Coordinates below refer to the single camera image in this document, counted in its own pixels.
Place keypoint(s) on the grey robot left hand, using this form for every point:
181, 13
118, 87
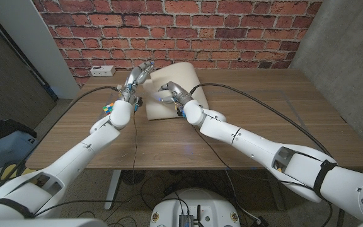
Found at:
135, 82

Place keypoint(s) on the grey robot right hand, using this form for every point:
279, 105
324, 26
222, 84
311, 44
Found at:
175, 93

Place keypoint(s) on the cream memory foam sheet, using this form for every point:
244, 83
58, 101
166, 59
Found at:
175, 91

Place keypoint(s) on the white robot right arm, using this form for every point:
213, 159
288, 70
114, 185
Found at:
279, 154

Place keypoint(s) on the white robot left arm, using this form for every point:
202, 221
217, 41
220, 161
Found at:
74, 157

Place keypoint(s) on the multicoloured Rubik's cube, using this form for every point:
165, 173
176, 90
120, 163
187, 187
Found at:
108, 108

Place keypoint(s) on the white power strip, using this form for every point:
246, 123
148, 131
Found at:
102, 71

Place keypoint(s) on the red brick print backdrop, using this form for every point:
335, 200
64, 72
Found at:
181, 31

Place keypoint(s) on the black round fan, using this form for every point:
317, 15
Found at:
132, 177

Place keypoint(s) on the white metal table leg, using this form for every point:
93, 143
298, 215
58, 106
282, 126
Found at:
112, 189
273, 189

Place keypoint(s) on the white robot torso base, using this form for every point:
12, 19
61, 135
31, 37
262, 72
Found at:
197, 201

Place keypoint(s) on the black stub antenna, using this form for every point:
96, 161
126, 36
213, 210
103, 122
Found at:
198, 214

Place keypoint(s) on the small grey electronics box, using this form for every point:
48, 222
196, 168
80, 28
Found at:
186, 220

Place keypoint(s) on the black cloth bag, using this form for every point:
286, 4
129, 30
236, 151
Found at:
2, 127

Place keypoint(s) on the blue storage bin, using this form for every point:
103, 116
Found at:
8, 151

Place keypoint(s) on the yellow and black pad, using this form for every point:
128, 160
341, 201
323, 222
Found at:
11, 170

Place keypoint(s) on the white wall panel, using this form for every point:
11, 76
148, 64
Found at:
27, 31

